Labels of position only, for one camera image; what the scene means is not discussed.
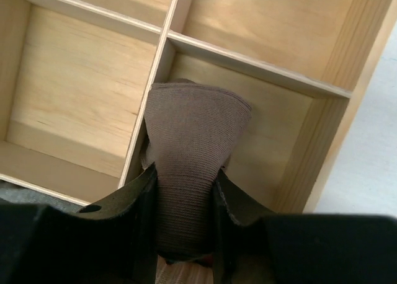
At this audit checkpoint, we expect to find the brown sock with striped cuff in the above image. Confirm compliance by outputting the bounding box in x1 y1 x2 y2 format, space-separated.
141 79 251 262

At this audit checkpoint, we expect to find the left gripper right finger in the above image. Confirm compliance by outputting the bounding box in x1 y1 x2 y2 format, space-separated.
212 172 396 283

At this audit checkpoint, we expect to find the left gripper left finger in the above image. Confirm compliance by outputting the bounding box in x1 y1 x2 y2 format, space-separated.
1 166 158 283

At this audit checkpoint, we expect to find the wooden compartment tray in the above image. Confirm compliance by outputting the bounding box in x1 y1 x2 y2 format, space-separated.
1 0 396 213

